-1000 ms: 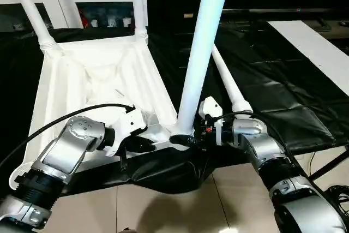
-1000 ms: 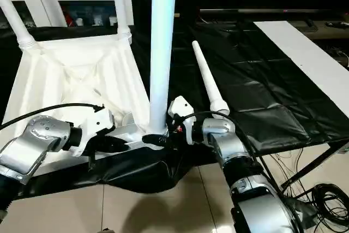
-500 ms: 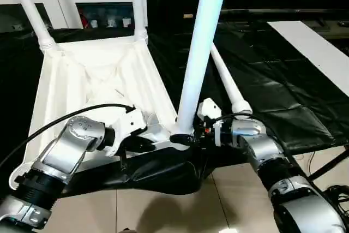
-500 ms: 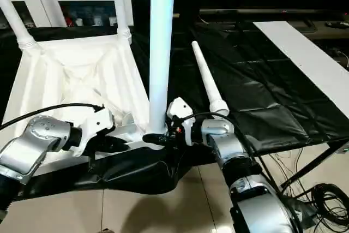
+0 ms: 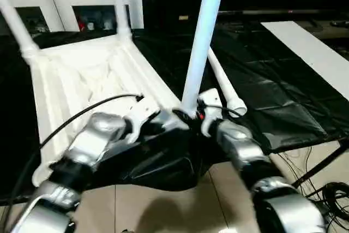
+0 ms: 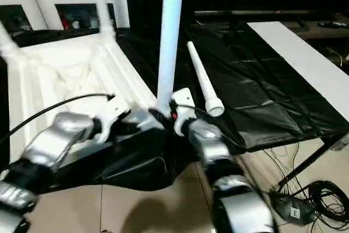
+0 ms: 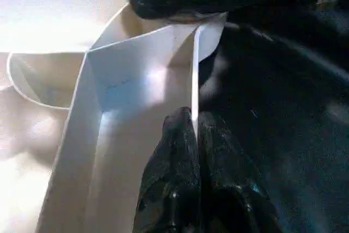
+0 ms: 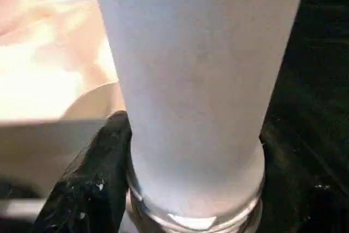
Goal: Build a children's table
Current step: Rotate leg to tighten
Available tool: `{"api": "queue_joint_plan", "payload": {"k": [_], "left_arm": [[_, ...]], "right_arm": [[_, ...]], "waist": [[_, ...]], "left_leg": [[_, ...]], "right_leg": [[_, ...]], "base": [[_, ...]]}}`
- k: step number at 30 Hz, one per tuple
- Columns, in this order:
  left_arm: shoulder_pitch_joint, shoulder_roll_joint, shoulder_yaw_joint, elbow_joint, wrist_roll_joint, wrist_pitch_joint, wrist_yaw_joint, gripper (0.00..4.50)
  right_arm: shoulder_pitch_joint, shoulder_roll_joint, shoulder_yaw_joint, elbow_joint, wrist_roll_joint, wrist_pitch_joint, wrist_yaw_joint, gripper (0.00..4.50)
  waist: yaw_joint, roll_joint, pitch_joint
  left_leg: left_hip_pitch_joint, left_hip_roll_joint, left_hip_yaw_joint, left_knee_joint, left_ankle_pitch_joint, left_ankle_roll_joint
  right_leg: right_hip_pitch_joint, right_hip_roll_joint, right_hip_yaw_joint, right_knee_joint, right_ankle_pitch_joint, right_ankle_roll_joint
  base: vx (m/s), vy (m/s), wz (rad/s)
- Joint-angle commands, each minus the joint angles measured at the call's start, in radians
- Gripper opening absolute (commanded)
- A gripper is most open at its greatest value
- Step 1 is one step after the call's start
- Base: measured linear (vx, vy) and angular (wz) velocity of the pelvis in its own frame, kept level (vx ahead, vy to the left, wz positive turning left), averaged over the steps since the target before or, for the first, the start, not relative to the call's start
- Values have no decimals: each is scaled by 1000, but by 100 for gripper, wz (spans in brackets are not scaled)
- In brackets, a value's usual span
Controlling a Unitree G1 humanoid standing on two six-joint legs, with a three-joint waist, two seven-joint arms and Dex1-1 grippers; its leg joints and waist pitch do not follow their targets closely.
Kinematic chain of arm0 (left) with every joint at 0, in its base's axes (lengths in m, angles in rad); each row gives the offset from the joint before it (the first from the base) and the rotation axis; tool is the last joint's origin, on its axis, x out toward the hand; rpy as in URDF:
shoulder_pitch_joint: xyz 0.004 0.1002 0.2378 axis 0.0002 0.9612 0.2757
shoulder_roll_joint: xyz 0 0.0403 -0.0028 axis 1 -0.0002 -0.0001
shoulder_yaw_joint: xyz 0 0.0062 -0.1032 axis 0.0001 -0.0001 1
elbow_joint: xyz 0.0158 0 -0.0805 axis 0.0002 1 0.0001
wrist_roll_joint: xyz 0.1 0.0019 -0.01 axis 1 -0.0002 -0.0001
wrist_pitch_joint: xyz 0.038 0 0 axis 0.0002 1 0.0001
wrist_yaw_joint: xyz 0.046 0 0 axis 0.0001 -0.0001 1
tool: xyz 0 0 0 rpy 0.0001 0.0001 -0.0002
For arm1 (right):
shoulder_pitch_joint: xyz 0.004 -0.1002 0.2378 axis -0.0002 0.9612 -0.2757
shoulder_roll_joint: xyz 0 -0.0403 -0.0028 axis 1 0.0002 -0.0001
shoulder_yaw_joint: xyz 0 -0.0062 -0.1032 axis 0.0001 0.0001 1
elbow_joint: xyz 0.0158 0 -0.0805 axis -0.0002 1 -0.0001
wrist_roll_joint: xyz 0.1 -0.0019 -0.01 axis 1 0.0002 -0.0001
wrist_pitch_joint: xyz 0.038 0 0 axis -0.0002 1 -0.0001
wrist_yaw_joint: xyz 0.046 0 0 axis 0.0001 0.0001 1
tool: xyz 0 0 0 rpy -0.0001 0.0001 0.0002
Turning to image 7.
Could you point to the white plastic table top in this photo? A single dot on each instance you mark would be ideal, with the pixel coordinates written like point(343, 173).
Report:
point(54, 25)

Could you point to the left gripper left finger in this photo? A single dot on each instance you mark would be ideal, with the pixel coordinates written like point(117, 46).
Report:
point(172, 184)

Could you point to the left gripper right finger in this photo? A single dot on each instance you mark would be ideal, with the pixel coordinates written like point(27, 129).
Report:
point(234, 189)

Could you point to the black mat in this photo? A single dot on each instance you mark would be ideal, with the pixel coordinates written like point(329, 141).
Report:
point(283, 107)

